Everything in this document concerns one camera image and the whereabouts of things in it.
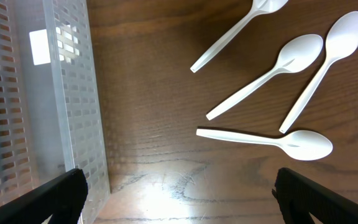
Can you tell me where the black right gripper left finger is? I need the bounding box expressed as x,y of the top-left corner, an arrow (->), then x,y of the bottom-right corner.
0,169 -> 88,224

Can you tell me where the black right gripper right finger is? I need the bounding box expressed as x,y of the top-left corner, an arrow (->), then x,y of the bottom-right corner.
272,167 -> 358,223

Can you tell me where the white plastic spoon lowest right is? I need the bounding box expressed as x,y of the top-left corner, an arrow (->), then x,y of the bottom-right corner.
196,128 -> 333,161

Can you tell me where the clear plastic basket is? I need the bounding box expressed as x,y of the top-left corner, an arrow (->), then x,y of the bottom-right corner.
0,0 -> 109,223

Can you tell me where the white plastic spoon middle right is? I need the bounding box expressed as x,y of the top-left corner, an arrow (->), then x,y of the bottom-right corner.
206,34 -> 323,120

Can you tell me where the white plastic spoon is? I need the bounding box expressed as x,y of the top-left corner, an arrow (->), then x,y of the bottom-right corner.
206,34 -> 323,120
279,11 -> 358,133
190,0 -> 288,73

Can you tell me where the white label in clear basket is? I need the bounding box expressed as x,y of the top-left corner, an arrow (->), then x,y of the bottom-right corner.
29,29 -> 51,65

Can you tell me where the white plastic spoon far right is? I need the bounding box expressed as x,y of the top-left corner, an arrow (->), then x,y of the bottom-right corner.
279,11 -> 358,133

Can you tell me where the white plastic spoon top right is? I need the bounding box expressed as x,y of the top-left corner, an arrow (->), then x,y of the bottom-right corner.
190,0 -> 288,73

